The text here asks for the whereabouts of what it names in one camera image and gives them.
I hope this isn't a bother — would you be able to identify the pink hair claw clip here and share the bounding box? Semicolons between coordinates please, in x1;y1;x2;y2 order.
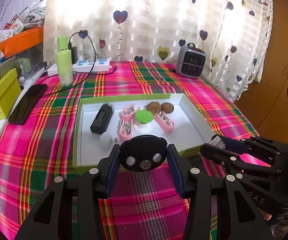
154;111;175;133

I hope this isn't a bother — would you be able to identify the brown walnut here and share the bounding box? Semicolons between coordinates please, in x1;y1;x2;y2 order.
161;102;174;114
146;101;161;115

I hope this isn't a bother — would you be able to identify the white mushroom-shaped hook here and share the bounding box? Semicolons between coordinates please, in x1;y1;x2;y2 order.
99;132;118;149

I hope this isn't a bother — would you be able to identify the green lid white jar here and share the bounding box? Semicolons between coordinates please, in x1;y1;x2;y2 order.
133;109;154;133

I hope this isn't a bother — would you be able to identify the black rectangular device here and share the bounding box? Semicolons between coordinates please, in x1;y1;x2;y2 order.
90;103;114;134

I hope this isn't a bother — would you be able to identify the pink grey hair clip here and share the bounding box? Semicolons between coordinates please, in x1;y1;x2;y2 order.
117;119;133;141

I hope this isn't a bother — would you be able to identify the person's right hand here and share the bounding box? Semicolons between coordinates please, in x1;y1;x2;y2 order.
260;204;288;239

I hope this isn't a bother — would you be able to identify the wooden wardrobe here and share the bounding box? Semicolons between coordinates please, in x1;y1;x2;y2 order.
235;0;288;143

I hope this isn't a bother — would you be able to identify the plaid pink green bedspread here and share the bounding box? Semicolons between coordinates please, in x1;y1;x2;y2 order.
0;61;256;239

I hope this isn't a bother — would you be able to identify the grey mini fan heater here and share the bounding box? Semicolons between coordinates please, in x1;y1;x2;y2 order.
176;43;206;79

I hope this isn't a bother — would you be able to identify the white bedside shelf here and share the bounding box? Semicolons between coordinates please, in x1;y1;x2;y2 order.
0;69;47;137

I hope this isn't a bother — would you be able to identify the green white open box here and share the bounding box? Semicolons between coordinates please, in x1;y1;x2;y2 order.
73;94;215;174

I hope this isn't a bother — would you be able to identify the lime green shoe box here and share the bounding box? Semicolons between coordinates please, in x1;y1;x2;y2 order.
0;68;21;120

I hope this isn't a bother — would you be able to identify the black smartphone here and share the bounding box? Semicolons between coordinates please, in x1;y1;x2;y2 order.
8;84;48;125

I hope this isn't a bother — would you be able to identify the green lotion bottle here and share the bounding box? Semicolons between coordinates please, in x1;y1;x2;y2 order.
55;36;73;87

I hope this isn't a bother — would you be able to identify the white blue power strip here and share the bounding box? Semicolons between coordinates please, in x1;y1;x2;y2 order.
47;58;112;77

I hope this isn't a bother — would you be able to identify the black charger plug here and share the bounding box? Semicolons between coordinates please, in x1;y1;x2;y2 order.
68;42;78;64

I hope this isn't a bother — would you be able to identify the heart patterned curtain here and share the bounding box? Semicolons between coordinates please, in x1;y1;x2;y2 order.
43;0;273;101

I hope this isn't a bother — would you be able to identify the orange storage bin lid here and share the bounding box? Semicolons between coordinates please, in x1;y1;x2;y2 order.
0;27;43;58

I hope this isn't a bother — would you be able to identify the black charging cable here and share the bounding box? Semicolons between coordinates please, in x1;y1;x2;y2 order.
40;31;117;97

